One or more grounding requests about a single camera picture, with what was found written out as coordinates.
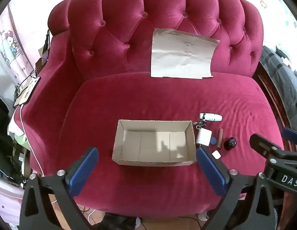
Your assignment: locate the cartoon cat print curtain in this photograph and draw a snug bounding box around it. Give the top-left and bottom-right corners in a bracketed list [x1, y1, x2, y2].
[0, 5, 36, 82]

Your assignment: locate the pink star print cloth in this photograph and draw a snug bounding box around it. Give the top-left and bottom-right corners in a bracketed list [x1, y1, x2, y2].
[0, 186, 25, 227]

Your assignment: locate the grey plaid blanket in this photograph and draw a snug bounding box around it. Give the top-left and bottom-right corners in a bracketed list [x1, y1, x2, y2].
[260, 45, 297, 130]

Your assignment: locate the white square charger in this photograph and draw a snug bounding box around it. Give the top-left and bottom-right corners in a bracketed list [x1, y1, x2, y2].
[196, 128, 212, 147]

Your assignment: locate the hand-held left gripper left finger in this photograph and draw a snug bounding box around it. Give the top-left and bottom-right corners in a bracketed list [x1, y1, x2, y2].
[20, 147, 100, 230]

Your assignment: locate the black upright handle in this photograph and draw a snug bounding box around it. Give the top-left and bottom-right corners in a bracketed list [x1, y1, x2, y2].
[42, 29, 52, 54]

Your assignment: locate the white oblong key fob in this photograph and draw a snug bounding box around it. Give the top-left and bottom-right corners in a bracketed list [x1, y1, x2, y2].
[199, 112, 223, 122]

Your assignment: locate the brown paper sheet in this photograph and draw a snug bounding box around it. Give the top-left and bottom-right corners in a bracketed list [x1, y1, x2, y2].
[151, 28, 221, 79]

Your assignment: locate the cardboard box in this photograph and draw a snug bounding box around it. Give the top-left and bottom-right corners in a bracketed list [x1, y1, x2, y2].
[112, 119, 197, 167]

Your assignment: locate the phone with printed case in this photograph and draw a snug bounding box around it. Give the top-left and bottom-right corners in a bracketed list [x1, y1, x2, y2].
[18, 77, 41, 106]

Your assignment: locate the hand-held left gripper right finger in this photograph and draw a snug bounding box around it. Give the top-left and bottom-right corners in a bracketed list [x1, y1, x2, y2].
[196, 146, 276, 230]

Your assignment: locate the small brown box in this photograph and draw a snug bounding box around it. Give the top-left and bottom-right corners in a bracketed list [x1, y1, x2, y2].
[35, 49, 49, 72]

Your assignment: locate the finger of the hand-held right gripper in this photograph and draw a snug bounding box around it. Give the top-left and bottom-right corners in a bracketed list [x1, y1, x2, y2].
[283, 127, 297, 147]
[249, 134, 297, 170]

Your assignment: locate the dark clothing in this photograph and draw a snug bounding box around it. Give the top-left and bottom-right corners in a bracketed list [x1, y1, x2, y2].
[0, 96, 15, 178]

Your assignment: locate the glossy black cap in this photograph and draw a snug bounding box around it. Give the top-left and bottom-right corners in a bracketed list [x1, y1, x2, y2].
[224, 137, 237, 150]

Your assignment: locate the red velvet tufted armchair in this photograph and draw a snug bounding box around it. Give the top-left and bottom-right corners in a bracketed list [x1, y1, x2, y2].
[20, 0, 286, 221]

